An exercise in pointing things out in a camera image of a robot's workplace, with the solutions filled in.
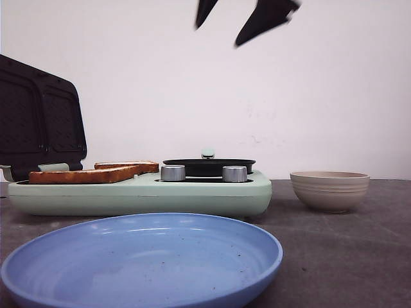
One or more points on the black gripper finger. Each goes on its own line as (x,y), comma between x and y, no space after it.
(203,10)
(267,15)

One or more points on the bread slice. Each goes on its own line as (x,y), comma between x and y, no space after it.
(144,166)
(92,176)

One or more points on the beige ribbed bowl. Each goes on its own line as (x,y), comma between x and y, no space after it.
(330,191)

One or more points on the breakfast maker hinged lid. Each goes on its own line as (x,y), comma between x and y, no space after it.
(41,121)

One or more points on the black round frying pan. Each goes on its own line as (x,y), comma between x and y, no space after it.
(208,165)

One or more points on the right silver knob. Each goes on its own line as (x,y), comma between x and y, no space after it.
(234,174)

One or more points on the silver knob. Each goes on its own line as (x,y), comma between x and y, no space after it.
(173,173)
(234,174)

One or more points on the left silver knob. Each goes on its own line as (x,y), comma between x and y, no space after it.
(173,173)

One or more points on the blue plate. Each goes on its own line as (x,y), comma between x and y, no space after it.
(145,260)

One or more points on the grey table mat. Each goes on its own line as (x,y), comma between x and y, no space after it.
(359,259)

